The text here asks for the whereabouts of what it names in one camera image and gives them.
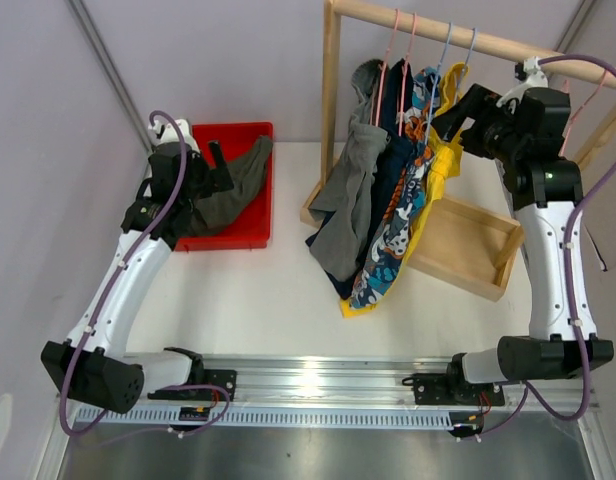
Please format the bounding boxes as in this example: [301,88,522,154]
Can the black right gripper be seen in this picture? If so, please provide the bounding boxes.
[431,84,527,166]

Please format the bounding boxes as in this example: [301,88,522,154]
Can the olive green shorts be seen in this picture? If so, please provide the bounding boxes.
[185,135,273,237]

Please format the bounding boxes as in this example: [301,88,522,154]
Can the yellow shorts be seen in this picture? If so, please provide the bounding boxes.
[340,67,463,317]

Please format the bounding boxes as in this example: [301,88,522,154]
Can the pink hanger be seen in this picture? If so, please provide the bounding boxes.
[373,9,401,127]
[559,70,609,156]
[397,12,418,137]

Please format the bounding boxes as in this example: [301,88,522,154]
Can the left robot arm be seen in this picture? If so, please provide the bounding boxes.
[41,141,233,414]

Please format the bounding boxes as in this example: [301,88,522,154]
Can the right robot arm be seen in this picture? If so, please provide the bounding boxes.
[433,84,614,404]

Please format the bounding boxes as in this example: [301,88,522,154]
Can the navy blue shorts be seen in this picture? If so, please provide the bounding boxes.
[306,59,412,300]

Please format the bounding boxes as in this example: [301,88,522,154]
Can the patterned blue orange shorts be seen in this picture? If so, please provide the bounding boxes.
[344,60,435,314]

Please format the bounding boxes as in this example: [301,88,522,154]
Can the grey shorts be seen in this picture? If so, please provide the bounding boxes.
[306,59,389,282]

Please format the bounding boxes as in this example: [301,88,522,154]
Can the red plastic bin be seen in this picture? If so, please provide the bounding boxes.
[176,122,274,252]

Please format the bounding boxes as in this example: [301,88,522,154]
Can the wooden clothes rack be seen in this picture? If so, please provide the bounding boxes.
[299,0,616,303]

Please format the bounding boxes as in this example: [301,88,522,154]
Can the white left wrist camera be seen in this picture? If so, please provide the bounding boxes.
[148,119,200,153]

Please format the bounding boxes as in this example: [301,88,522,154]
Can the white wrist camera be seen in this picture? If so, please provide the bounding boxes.
[148,119,200,153]
[496,56,548,108]

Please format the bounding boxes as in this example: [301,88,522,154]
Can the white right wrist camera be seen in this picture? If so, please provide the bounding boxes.
[496,56,548,108]

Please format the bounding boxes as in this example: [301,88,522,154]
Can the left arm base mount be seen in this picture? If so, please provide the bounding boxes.
[147,369,237,402]

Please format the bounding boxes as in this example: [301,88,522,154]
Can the aluminium mounting rail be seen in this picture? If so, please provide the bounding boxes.
[55,357,599,407]

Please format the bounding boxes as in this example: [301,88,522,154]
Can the slotted cable duct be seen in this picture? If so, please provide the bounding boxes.
[101,405,476,431]

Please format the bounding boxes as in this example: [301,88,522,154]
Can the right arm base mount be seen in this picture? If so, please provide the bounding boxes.
[401,373,505,407]

